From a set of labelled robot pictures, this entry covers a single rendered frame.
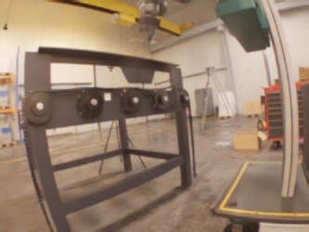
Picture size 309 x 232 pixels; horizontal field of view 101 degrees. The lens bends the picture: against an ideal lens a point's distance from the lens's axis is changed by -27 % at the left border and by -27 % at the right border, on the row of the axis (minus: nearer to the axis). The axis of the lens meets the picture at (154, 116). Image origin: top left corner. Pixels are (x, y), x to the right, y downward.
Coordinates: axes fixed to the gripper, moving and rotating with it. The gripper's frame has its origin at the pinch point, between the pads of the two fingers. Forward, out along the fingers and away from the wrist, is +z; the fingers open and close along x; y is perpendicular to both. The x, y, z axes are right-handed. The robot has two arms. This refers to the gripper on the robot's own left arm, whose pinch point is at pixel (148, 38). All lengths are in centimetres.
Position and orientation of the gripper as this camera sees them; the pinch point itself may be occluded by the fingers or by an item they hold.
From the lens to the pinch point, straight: 111.7
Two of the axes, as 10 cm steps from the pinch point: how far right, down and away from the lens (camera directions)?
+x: -7.3, 2.1, -6.5
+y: -6.8, -3.5, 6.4
